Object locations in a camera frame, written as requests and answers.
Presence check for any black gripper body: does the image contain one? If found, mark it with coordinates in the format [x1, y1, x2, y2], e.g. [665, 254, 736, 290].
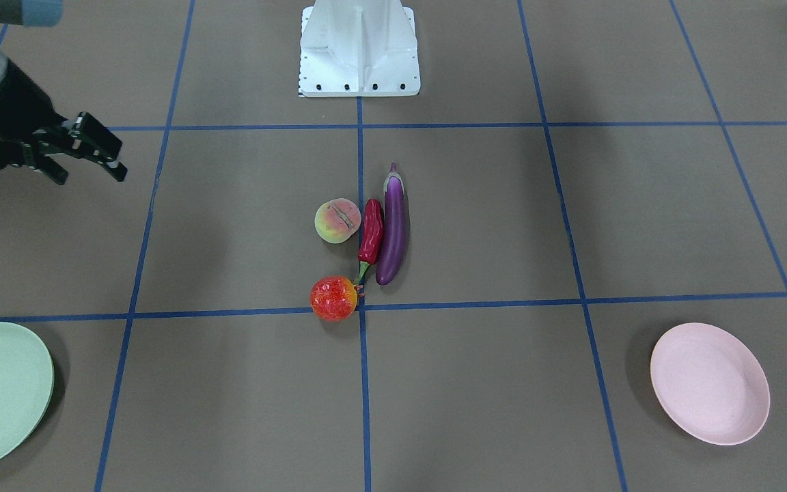
[0, 65, 68, 185]

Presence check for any peach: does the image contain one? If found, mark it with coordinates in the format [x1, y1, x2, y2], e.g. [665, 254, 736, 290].
[314, 198, 363, 244]

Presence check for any red pomegranate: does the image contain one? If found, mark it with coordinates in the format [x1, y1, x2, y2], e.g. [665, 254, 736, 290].
[309, 276, 363, 322]

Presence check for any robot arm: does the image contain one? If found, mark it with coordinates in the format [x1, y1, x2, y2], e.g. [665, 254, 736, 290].
[0, 1, 128, 186]

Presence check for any red chili pepper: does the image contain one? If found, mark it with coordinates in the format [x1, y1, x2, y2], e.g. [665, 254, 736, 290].
[354, 198, 384, 286]

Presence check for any purple eggplant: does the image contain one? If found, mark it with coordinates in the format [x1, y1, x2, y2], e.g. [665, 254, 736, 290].
[376, 163, 409, 286]

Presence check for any pink plate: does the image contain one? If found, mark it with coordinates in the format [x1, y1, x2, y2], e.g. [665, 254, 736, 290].
[650, 322, 771, 446]

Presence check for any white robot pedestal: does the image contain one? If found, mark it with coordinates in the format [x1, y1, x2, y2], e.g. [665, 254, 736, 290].
[298, 1, 421, 98]

